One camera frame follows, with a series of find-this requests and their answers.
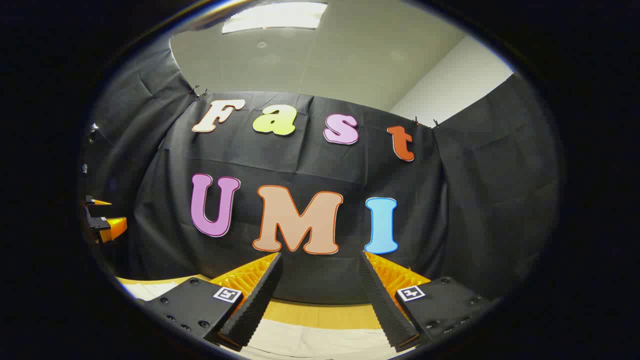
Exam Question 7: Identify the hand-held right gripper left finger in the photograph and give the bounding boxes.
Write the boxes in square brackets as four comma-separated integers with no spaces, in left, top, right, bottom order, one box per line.
[135,251,284,352]

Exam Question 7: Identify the black backdrop cloth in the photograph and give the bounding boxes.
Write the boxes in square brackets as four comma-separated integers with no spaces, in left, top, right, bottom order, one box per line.
[80,37,561,306]

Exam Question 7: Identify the white jeans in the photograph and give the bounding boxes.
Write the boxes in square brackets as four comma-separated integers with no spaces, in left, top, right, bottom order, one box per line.
[122,281,416,360]

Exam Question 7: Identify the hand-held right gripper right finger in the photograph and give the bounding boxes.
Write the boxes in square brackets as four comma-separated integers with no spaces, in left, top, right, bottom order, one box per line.
[359,250,501,354]

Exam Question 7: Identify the rectangular ceiling light panel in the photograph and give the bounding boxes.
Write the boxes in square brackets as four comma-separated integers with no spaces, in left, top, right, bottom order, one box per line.
[221,1,329,35]

